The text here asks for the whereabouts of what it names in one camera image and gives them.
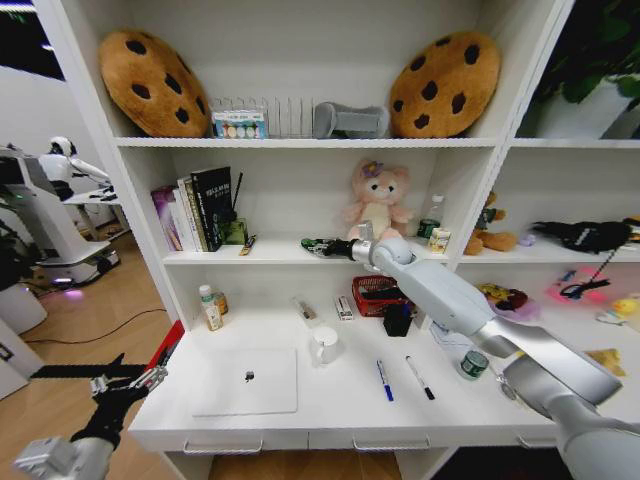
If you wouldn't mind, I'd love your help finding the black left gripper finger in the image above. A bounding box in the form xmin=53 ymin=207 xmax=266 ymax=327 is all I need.
xmin=130 ymin=343 xmax=177 ymax=392
xmin=29 ymin=353 xmax=147 ymax=396

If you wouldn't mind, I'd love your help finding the green black snack packet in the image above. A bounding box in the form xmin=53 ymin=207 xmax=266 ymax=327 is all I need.
xmin=300 ymin=237 xmax=332 ymax=258

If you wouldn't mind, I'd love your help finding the white shelf desk unit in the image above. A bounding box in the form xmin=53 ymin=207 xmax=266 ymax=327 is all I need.
xmin=34 ymin=0 xmax=640 ymax=480

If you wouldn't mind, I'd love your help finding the pink plush toy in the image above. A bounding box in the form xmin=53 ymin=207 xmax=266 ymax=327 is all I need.
xmin=341 ymin=158 xmax=417 ymax=243

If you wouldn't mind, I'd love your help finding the clear snack packet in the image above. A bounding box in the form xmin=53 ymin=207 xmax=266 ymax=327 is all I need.
xmin=291 ymin=296 xmax=318 ymax=322

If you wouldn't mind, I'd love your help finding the black item in basket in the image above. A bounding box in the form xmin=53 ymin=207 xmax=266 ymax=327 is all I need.
xmin=359 ymin=286 xmax=407 ymax=304

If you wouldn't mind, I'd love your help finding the red plastic basket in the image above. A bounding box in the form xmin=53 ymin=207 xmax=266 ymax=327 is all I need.
xmin=351 ymin=275 xmax=410 ymax=318

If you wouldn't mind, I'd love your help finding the white cabinet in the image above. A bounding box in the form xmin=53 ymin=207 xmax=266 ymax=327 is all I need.
xmin=0 ymin=319 xmax=32 ymax=402

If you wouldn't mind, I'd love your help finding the white round bin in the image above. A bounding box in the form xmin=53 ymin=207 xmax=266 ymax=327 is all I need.
xmin=0 ymin=281 xmax=50 ymax=337

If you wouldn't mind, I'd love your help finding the black pen holder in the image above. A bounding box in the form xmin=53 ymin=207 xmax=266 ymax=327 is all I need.
xmin=383 ymin=302 xmax=416 ymax=338

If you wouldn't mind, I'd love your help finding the green reed diffuser bottle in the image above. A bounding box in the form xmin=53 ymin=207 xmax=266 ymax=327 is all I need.
xmin=219 ymin=171 xmax=249 ymax=247

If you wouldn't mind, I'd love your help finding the white pitcher mug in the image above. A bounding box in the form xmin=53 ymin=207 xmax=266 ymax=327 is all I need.
xmin=309 ymin=325 xmax=347 ymax=369

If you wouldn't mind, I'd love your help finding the clear bottle white cap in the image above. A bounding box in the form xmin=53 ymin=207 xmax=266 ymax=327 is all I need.
xmin=416 ymin=194 xmax=447 ymax=239

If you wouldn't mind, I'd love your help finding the white bottle green label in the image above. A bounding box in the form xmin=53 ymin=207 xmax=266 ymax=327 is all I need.
xmin=198 ymin=284 xmax=225 ymax=332

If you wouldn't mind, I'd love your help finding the white laptop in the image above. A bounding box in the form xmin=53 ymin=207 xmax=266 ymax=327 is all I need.
xmin=191 ymin=347 xmax=300 ymax=418

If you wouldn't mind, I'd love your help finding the small yellow white carton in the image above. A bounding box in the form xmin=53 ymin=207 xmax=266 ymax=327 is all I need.
xmin=427 ymin=226 xmax=452 ymax=254

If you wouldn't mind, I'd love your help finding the black book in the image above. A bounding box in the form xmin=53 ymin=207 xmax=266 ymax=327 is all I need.
xmin=190 ymin=166 xmax=234 ymax=253

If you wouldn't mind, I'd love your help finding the grey neck pillow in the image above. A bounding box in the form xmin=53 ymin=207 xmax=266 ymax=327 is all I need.
xmin=313 ymin=101 xmax=392 ymax=140

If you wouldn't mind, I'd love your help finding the white wheeled machine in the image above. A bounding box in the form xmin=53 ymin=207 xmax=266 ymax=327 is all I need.
xmin=0 ymin=143 xmax=122 ymax=290

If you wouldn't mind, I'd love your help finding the olive spine book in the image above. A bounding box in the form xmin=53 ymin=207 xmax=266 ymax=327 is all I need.
xmin=182 ymin=177 xmax=207 ymax=253

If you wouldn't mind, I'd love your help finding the blue pen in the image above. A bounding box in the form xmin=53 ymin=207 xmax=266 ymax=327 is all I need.
xmin=375 ymin=359 xmax=395 ymax=403

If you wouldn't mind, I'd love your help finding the white book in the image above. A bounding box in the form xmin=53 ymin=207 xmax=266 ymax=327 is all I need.
xmin=172 ymin=185 xmax=199 ymax=253

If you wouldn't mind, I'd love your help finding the colourful printed box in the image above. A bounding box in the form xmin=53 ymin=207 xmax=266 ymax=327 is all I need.
xmin=211 ymin=110 xmax=267 ymax=139

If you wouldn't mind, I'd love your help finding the brown plush bear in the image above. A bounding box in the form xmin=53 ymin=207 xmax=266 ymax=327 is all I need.
xmin=463 ymin=191 xmax=519 ymax=257

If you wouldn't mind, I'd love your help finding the black marker pen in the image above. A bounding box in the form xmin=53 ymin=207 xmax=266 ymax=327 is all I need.
xmin=404 ymin=355 xmax=437 ymax=402

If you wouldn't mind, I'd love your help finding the purple book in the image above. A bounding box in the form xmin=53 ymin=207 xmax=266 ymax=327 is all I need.
xmin=151 ymin=185 xmax=182 ymax=253

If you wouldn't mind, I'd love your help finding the white background table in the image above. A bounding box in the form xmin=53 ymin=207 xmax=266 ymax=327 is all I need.
xmin=63 ymin=191 xmax=132 ymax=242

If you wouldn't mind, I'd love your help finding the clear bottle green label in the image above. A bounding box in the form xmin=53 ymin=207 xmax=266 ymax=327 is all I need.
xmin=429 ymin=319 xmax=491 ymax=383

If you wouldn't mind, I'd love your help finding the brown cookie pillow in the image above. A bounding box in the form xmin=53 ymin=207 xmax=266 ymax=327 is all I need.
xmin=388 ymin=30 xmax=502 ymax=139
xmin=97 ymin=29 xmax=212 ymax=139

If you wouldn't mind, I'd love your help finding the white humanoid robot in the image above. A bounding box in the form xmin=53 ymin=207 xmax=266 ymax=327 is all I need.
xmin=37 ymin=135 xmax=112 ymax=202

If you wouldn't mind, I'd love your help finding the black cap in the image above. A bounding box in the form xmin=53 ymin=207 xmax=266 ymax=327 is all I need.
xmin=531 ymin=219 xmax=634 ymax=255

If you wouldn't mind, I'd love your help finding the yellow cloth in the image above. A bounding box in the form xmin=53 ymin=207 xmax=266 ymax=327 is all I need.
xmin=584 ymin=347 xmax=627 ymax=379

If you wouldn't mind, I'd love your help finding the yellow duck toy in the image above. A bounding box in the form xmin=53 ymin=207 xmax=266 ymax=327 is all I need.
xmin=594 ymin=293 xmax=640 ymax=327

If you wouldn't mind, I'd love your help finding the green potted plant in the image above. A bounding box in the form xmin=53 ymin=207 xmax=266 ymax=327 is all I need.
xmin=517 ymin=0 xmax=640 ymax=140

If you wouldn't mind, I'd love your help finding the black floor cable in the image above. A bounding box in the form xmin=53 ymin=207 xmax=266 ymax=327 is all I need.
xmin=23 ymin=306 xmax=172 ymax=347

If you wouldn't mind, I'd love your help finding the silver drawer handle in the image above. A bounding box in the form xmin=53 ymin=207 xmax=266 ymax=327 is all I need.
xmin=516 ymin=433 xmax=557 ymax=449
xmin=351 ymin=433 xmax=432 ymax=452
xmin=181 ymin=436 xmax=265 ymax=456

